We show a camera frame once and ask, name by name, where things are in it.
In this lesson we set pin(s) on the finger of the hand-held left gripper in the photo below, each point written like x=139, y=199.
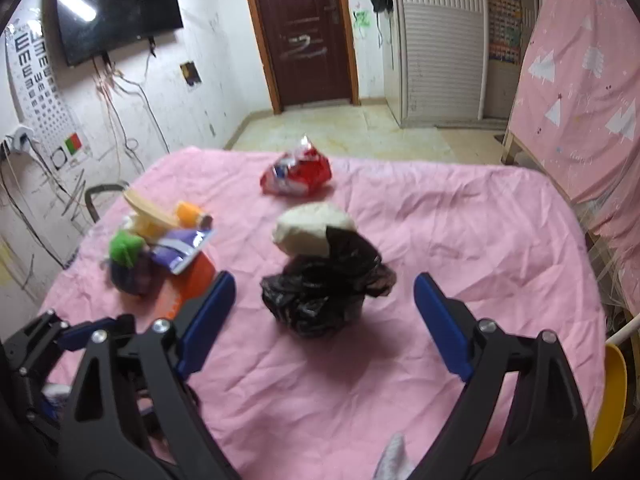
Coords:
x=95, y=332
x=30, y=385

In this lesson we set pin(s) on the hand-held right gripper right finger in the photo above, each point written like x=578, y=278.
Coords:
x=442, y=325

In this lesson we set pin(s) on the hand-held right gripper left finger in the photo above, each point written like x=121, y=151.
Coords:
x=207, y=315

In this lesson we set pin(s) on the orange packet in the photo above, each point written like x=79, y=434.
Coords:
x=197, y=280

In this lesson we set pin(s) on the purple foil wrapper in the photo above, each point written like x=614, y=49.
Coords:
x=177, y=250

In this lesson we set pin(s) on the orange thread spool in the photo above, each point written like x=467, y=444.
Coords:
x=187, y=214

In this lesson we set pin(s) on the yellow plastic piece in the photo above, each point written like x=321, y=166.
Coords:
x=145, y=227

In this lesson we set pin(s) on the black plastic bag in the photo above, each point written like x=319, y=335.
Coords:
x=320, y=290

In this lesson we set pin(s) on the wooden stick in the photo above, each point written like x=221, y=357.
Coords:
x=150, y=207

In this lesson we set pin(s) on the white ball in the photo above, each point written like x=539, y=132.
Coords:
x=305, y=230

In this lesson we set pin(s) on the red snack bag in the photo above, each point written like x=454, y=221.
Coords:
x=305, y=172

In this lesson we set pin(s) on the pink tablecloth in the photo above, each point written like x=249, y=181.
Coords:
x=450, y=220

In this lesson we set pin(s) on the white cloth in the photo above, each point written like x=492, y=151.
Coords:
x=395, y=462

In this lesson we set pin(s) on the yellow plastic stool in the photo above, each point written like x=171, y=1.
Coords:
x=612, y=400

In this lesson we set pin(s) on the eye chart poster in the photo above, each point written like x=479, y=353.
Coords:
x=40, y=90

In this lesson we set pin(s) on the pink tree print sheet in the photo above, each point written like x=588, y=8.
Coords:
x=575, y=85

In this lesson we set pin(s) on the white louvered wardrobe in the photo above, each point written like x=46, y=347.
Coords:
x=440, y=50

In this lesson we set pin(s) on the dark brown door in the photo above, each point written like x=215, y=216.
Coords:
x=300, y=35

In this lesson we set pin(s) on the white metal bed rail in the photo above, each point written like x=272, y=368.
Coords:
x=627, y=327

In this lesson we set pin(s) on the wooden bed frame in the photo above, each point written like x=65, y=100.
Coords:
x=515, y=147

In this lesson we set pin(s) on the white wall charger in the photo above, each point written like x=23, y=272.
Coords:
x=19, y=139

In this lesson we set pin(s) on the open wall socket box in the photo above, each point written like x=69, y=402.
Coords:
x=190, y=74

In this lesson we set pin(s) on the colourful grid wall poster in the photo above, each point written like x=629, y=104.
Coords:
x=504, y=25

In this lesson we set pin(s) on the black wall television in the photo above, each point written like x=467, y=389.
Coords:
x=115, y=10

